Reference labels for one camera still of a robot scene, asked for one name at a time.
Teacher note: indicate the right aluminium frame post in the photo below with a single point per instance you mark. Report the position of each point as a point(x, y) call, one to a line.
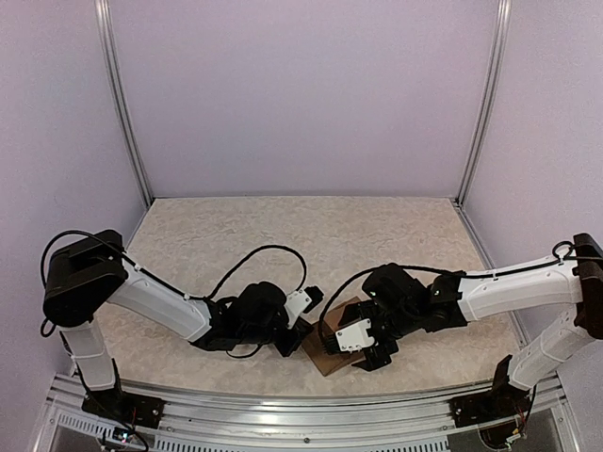
point(488, 98)

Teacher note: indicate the front aluminium rail frame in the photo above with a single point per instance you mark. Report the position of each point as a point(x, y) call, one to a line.
point(205, 421)

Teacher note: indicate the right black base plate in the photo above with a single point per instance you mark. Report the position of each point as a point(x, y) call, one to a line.
point(487, 406)

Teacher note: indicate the aluminium frame post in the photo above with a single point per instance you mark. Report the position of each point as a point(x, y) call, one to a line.
point(110, 53)
point(488, 98)

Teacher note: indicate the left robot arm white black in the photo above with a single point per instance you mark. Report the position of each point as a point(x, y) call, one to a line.
point(95, 269)

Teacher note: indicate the brown cardboard paper box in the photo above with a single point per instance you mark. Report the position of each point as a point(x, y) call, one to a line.
point(328, 364)

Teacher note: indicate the left aluminium frame post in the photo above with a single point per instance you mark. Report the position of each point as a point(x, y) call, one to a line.
point(110, 53)

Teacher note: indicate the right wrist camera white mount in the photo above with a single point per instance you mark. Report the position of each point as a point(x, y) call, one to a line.
point(354, 337)

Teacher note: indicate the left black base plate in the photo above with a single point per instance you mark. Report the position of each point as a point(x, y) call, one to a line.
point(128, 409)

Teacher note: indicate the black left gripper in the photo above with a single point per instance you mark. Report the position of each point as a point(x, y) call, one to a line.
point(302, 329)

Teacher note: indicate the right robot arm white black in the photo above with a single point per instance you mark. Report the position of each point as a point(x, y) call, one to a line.
point(399, 304)

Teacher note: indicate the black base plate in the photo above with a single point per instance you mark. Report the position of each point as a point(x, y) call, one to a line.
point(487, 406)
point(128, 409)

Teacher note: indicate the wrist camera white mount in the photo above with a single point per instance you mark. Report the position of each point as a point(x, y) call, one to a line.
point(302, 301)
point(354, 337)

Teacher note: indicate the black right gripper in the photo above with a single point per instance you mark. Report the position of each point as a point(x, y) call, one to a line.
point(375, 359)

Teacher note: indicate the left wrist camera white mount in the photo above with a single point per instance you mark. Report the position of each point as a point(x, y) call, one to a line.
point(302, 301)

